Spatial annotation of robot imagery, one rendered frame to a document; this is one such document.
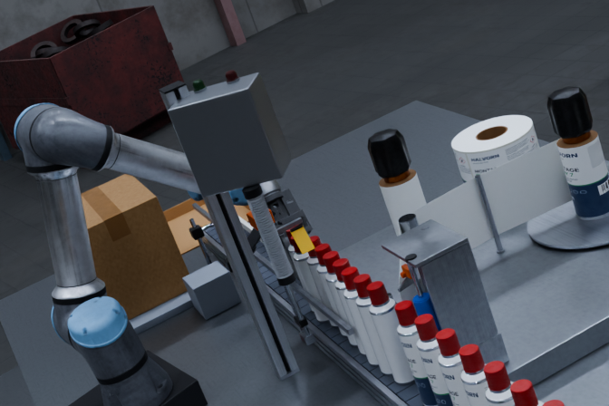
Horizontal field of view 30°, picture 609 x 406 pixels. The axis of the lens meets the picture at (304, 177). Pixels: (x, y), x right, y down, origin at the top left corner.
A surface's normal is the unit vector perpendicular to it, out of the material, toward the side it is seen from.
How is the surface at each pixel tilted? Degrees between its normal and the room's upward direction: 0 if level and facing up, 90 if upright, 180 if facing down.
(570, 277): 0
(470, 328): 90
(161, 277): 90
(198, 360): 0
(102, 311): 8
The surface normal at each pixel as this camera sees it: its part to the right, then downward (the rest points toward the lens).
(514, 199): 0.28, 0.25
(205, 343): -0.33, -0.88
